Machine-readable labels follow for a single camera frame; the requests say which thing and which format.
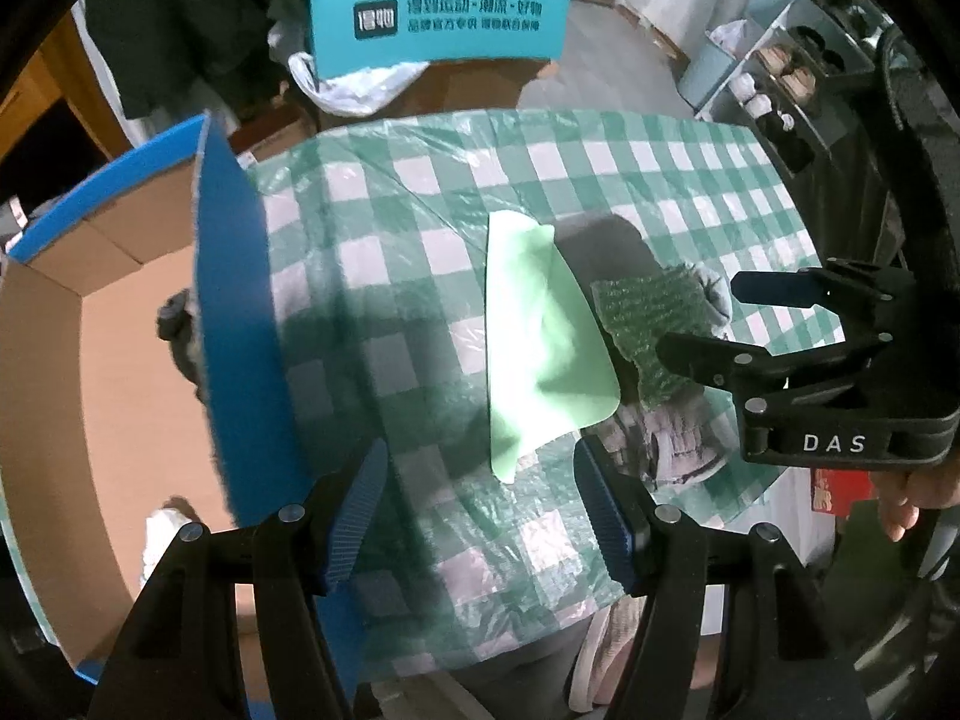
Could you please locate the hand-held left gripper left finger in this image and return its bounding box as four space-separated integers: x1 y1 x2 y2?
86 439 391 720

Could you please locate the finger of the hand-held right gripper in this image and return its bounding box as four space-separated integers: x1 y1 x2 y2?
731 260 917 340
656 330 893 410

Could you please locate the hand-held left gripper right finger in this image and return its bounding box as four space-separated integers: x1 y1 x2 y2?
571 435 875 720

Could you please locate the grey quilted cloth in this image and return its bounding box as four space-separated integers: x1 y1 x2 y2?
592 261 740 492

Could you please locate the green bubble wrap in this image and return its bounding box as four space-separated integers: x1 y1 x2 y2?
591 264 721 410

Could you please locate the blue-rimmed cardboard box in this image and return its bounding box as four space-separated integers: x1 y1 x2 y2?
0 111 361 720

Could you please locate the dark grey soft item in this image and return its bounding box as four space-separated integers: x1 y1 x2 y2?
154 289 218 406

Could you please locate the person's right hand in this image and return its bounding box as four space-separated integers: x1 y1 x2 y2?
874 457 960 541

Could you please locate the pale striped cloth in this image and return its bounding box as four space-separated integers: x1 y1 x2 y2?
566 600 646 713

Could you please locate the dark grey cloth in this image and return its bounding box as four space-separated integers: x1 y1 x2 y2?
555 214 662 293

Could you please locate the white shoe rack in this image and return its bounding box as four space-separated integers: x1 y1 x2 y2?
694 0 901 173

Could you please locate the red packet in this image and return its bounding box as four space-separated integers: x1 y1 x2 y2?
812 467 878 518

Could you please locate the white cloth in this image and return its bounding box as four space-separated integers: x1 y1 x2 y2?
139 506 203 593

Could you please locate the group of shoes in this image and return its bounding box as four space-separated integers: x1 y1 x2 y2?
739 0 863 170

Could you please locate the light blue bin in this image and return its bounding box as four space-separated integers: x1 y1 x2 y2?
679 41 740 117

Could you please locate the small white bag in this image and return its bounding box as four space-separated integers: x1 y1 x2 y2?
705 19 751 55

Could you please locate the green checked tablecloth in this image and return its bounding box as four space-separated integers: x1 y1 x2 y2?
244 109 826 691

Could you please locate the teal printed box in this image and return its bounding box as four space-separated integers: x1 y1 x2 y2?
310 0 572 82

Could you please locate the white plastic bag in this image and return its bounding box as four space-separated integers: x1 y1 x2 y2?
289 51 428 117

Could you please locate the dark jacket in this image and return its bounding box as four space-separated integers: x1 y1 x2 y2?
82 0 301 121

